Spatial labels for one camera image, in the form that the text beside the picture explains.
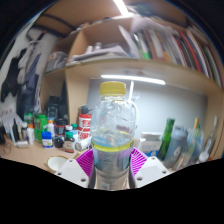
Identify dark green glass bottle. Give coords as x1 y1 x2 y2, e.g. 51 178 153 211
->
157 117 176 162

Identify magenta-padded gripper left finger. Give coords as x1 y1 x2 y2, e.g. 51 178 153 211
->
54 148 95 189

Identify red and white can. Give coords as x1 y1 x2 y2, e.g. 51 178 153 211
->
77 113 93 142

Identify clear slim bottle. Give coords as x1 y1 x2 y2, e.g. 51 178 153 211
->
198 115 219 164

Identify small brown green-capped bottle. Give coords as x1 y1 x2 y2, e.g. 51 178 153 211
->
63 131 77 154

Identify white cardboard box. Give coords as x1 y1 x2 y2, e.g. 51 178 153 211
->
137 131 164 157

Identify white jar with blue label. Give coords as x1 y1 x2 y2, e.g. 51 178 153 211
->
41 130 54 149

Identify grey plastic bottle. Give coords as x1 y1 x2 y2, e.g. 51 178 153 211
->
163 125 188 170

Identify white cup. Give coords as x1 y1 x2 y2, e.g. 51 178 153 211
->
45 155 70 174

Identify white bottle with orange cap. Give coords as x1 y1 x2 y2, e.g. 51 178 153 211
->
26 123 36 145

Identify wooden shelf unit with books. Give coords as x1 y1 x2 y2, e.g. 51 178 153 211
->
39 0 224 161

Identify hanging dark clothes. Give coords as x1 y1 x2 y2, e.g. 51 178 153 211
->
0 27 45 116

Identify clear yellow-capped drink bottle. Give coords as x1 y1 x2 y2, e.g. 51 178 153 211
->
89 80 140 192

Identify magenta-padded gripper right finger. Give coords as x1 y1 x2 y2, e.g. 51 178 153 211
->
129 147 170 189

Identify white tube light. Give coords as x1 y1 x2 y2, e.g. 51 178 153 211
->
100 74 167 86

